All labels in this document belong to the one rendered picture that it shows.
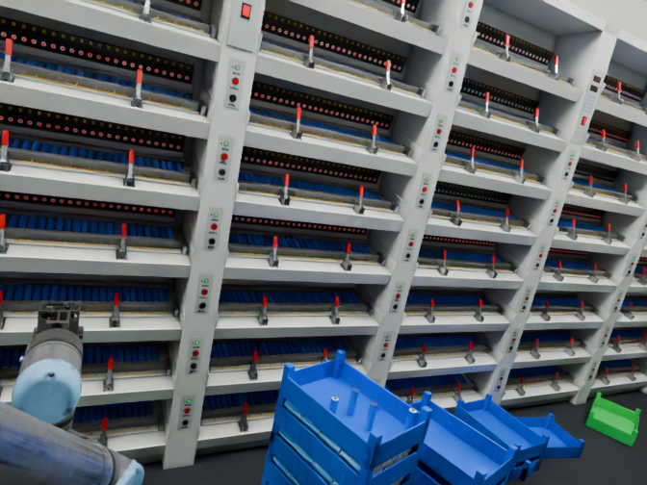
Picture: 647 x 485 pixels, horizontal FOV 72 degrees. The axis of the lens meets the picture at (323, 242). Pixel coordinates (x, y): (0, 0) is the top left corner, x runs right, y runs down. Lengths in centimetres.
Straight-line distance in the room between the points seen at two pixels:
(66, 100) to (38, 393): 68
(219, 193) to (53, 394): 68
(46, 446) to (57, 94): 81
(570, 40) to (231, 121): 147
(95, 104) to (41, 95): 11
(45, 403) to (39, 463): 20
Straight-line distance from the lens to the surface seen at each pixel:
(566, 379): 283
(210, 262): 133
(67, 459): 70
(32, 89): 123
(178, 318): 143
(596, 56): 214
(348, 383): 126
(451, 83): 160
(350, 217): 146
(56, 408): 85
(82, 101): 123
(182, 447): 163
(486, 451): 149
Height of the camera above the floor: 110
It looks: 13 degrees down
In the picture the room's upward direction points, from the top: 12 degrees clockwise
